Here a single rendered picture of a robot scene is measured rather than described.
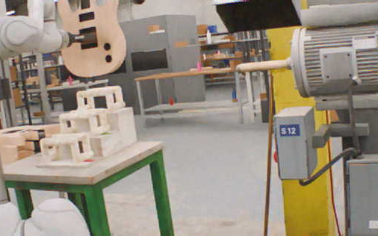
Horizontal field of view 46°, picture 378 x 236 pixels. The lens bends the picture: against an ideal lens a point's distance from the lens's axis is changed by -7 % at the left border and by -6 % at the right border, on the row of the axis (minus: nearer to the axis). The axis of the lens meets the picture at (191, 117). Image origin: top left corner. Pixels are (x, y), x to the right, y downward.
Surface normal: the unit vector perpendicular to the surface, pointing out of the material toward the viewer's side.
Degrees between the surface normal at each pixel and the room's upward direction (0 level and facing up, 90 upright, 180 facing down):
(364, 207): 90
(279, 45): 90
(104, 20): 89
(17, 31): 90
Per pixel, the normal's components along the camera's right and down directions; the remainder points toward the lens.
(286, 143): -0.41, 0.18
